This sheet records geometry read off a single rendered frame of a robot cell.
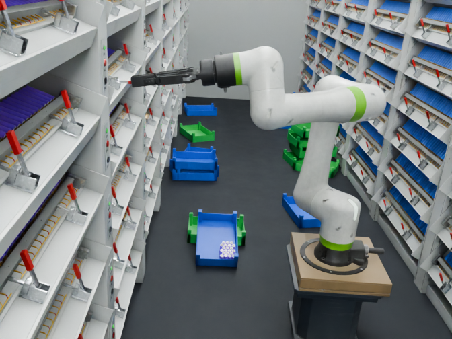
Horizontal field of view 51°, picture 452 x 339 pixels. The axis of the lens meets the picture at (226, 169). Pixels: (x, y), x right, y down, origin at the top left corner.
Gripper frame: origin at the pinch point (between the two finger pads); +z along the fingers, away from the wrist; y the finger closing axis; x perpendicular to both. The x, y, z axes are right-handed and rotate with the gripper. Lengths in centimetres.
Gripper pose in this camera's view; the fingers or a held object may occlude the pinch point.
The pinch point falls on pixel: (144, 80)
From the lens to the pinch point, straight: 141.2
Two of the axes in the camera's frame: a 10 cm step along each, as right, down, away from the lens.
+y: -0.3, -3.7, 9.3
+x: -1.1, -9.2, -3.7
